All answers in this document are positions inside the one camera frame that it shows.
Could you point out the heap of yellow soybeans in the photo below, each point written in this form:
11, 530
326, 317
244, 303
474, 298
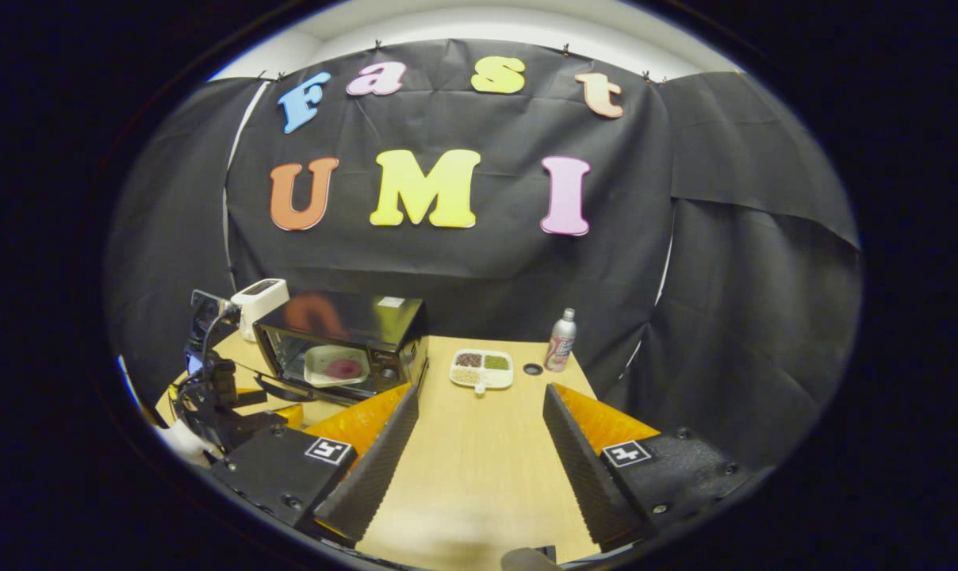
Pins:
466, 377

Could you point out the pink label drink bottle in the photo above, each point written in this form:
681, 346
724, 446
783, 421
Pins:
560, 349

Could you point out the white divided tray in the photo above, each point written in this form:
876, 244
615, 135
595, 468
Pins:
483, 381

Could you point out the pink ham slice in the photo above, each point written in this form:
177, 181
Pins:
344, 369

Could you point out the white square plate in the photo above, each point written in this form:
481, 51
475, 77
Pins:
316, 369

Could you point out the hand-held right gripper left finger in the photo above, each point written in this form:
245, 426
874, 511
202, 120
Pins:
376, 468

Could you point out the heap of red beans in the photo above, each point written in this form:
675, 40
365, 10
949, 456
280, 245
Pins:
469, 360

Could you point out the white toaster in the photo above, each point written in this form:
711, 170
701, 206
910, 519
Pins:
261, 305

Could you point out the black electric oven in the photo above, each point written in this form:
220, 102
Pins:
368, 313

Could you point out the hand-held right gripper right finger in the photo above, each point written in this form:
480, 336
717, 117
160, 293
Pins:
582, 476

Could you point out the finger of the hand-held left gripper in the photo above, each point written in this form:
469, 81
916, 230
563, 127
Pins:
273, 416
249, 396

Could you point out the heap of green beans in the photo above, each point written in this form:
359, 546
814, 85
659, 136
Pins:
496, 362

